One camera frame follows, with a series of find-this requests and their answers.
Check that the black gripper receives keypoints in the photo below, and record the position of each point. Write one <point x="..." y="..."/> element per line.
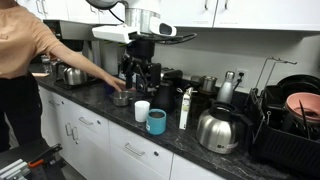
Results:
<point x="141" y="50"/>

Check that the small steel bowl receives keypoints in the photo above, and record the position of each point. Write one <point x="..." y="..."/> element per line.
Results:
<point x="121" y="99"/>

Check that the person right forearm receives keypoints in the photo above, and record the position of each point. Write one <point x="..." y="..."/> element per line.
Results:
<point x="80" y="61"/>

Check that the white cabinet drawer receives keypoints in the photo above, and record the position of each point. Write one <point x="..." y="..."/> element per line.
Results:
<point x="196" y="170"/>
<point x="100" y="128"/>
<point x="120" y="136"/>
<point x="58" y="108"/>

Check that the person right hand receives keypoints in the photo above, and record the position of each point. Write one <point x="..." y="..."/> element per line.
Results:
<point x="115" y="83"/>

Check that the black gooseneck kettle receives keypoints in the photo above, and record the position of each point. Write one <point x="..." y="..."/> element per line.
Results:
<point x="164" y="98"/>

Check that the white mug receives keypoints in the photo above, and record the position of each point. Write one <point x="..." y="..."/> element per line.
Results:
<point x="141" y="111"/>

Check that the teal mug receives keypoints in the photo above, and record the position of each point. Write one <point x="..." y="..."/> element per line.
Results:
<point x="156" y="125"/>

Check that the white drink carton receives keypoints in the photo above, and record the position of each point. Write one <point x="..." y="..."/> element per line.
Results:
<point x="185" y="110"/>

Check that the black coffee grinder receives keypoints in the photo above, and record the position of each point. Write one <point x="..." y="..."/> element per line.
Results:
<point x="200" y="103"/>

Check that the steel coffee carafe black lid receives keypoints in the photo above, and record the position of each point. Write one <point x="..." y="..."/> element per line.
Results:
<point x="216" y="133"/>
<point x="75" y="76"/>

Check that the steel tumbler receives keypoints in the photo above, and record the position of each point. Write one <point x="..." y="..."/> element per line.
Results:
<point x="209" y="84"/>

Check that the black steel coffee brewer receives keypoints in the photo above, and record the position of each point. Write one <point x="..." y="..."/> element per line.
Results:
<point x="75" y="30"/>

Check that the steel water bottle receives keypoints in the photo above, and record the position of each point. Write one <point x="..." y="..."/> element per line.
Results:
<point x="226" y="90"/>

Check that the small glass jar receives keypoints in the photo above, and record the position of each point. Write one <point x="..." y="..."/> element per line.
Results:
<point x="46" y="64"/>

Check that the tan flat block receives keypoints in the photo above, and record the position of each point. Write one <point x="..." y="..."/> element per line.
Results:
<point x="40" y="75"/>

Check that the black orange clamp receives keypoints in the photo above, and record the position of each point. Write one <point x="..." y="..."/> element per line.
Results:
<point x="46" y="155"/>

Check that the black work table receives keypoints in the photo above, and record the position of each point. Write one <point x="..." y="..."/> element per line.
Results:
<point x="33" y="154"/>

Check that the person in peach shirt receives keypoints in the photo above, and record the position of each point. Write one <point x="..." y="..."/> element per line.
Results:
<point x="16" y="40"/>

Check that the aluminium extrusion bar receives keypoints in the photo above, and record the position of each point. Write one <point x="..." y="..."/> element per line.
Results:
<point x="13" y="170"/>

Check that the black pan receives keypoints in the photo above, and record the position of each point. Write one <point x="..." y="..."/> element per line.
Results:
<point x="300" y="80"/>

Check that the black coffee machine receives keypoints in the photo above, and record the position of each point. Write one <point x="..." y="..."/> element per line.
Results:
<point x="286" y="153"/>

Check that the pink bowl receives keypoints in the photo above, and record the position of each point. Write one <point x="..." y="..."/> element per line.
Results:
<point x="305" y="103"/>

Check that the black utensil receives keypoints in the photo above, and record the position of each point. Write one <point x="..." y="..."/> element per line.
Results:
<point x="305" y="120"/>

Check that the white wall outlet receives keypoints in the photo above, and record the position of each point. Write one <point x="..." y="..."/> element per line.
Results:
<point x="246" y="70"/>

